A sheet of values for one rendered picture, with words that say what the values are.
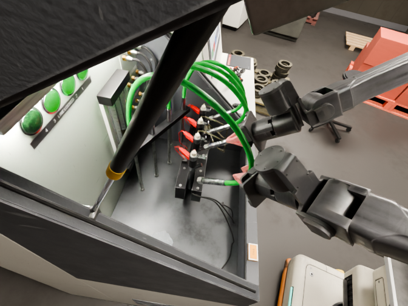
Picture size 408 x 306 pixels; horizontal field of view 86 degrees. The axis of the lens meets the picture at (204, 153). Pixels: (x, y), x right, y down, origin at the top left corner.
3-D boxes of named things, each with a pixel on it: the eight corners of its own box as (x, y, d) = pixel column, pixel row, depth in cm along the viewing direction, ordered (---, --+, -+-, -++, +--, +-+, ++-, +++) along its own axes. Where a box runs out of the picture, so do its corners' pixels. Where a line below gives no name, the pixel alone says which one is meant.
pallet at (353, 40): (343, 49, 427) (346, 44, 420) (342, 35, 474) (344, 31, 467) (403, 65, 412) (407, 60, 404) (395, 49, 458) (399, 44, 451)
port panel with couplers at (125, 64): (138, 122, 88) (127, 43, 64) (130, 120, 88) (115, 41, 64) (148, 102, 96) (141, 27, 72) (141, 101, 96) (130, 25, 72)
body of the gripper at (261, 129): (244, 111, 59) (270, 102, 54) (261, 139, 63) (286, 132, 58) (238, 126, 55) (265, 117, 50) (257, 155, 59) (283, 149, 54)
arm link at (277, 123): (304, 135, 49) (306, 122, 53) (292, 110, 47) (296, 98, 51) (275, 142, 54) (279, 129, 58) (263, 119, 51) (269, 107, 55)
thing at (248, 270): (245, 293, 77) (259, 285, 64) (232, 291, 77) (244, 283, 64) (246, 157, 117) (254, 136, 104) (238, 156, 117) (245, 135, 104)
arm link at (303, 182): (335, 244, 31) (365, 197, 33) (298, 196, 27) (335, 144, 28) (274, 213, 42) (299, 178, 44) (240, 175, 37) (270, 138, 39)
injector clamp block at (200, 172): (198, 210, 90) (202, 191, 79) (174, 206, 90) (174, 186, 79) (207, 149, 112) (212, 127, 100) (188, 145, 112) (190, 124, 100)
